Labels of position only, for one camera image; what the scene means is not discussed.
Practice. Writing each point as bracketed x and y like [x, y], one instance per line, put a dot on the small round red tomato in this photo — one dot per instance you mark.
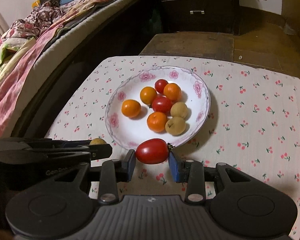
[160, 84]

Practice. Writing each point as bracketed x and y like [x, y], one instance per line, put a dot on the oval red tomato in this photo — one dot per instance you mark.
[161, 104]

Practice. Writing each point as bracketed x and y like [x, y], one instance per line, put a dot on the large brown longan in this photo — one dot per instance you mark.
[175, 126]

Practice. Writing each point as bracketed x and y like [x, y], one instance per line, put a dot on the beige mattress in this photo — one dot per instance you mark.
[68, 59]

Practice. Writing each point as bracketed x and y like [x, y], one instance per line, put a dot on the cherry print tablecloth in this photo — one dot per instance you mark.
[248, 118]

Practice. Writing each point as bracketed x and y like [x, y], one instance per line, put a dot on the white floral plate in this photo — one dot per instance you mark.
[131, 132]

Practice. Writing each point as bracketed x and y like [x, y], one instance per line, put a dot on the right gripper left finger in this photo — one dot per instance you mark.
[113, 172]

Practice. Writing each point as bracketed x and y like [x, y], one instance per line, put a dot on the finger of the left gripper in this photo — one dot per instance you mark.
[95, 152]
[75, 142]

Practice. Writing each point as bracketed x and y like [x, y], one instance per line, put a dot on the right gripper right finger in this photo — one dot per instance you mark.
[190, 172]

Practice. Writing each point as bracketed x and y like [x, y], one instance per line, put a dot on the pink floral blanket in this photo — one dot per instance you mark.
[26, 39]

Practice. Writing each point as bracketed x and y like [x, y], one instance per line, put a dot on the dark wooden nightstand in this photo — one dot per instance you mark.
[219, 16]

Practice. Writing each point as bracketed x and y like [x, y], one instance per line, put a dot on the large orange tangerine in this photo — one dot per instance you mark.
[156, 122]

